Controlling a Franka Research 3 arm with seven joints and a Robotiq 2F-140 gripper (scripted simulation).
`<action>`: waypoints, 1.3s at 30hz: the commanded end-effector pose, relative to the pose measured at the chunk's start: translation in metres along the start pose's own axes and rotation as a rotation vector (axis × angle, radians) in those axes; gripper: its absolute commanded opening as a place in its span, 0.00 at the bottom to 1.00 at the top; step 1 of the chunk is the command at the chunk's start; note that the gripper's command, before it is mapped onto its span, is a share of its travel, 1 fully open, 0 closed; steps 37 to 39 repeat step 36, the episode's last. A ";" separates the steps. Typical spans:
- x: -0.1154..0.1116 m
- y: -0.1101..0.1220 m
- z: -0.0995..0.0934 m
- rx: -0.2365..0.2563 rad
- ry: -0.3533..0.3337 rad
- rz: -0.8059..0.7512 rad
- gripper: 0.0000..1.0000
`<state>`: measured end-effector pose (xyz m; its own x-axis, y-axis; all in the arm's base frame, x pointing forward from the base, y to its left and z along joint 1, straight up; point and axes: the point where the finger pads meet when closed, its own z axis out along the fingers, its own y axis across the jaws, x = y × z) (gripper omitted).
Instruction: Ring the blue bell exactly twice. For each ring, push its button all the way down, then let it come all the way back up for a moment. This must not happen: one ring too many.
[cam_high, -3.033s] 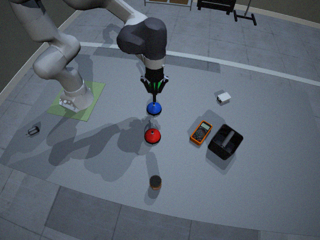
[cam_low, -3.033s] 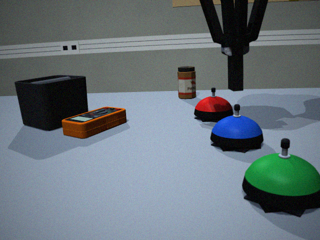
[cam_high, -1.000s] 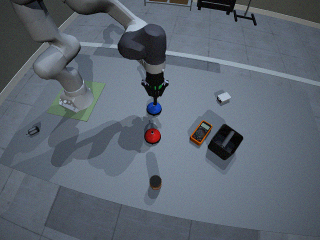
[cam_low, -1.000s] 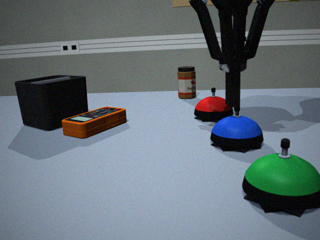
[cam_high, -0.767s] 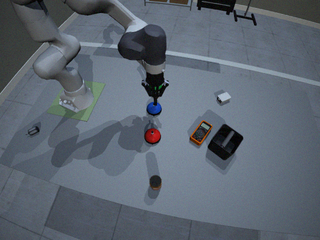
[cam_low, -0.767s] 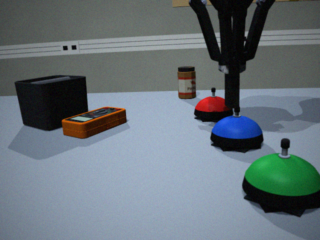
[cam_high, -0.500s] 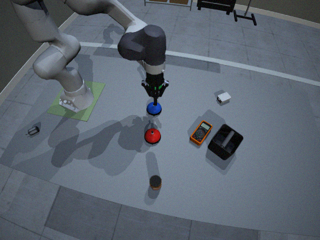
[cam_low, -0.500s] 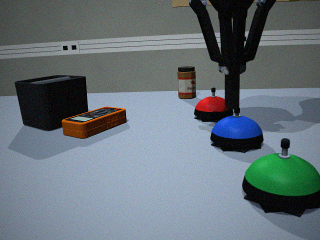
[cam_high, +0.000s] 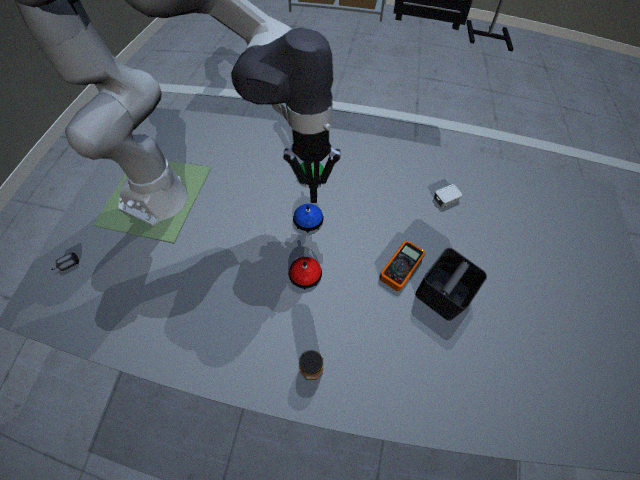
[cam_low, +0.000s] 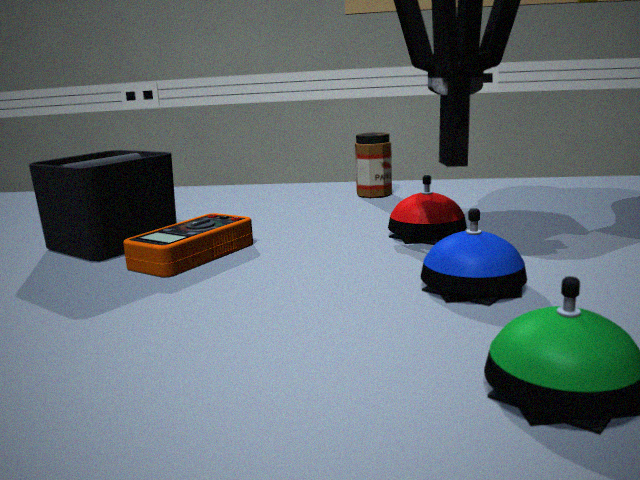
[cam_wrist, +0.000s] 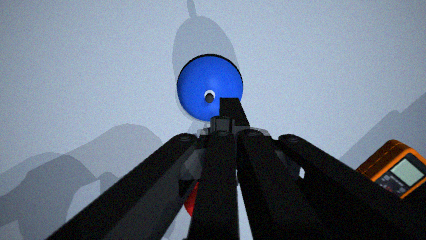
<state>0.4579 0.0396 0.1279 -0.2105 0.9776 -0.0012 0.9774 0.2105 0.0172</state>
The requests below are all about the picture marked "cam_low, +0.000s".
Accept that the blue bell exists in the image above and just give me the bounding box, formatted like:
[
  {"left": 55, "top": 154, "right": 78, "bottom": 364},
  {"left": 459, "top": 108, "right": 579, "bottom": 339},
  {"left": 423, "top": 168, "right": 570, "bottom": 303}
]
[{"left": 421, "top": 208, "right": 527, "bottom": 306}]

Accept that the red bell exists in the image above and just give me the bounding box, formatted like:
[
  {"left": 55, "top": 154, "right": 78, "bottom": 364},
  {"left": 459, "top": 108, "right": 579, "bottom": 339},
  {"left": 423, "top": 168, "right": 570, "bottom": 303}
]
[{"left": 388, "top": 175, "right": 467, "bottom": 245}]

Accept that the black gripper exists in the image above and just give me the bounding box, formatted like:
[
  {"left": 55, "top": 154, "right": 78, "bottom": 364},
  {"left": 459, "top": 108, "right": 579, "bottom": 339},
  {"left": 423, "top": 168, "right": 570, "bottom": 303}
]
[{"left": 394, "top": 0, "right": 521, "bottom": 167}]

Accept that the orange digital multimeter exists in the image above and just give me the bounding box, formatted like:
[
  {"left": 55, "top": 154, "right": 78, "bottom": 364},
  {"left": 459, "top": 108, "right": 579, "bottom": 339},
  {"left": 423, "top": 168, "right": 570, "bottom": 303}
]
[{"left": 123, "top": 213, "right": 253, "bottom": 277}]

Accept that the green dome bell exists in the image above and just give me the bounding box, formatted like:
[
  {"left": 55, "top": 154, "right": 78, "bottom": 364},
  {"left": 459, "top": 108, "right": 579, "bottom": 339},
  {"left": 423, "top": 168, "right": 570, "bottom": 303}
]
[{"left": 484, "top": 276, "right": 640, "bottom": 435}]

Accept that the black box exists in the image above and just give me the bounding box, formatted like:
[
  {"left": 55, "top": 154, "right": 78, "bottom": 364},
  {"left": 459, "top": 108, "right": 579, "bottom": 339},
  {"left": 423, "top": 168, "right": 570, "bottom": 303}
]
[{"left": 29, "top": 150, "right": 177, "bottom": 262}]

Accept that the brown jar with black lid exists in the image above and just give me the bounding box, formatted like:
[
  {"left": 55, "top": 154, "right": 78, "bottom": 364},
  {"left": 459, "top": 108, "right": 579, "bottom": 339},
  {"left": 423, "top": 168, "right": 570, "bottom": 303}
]
[{"left": 355, "top": 132, "right": 392, "bottom": 198}]

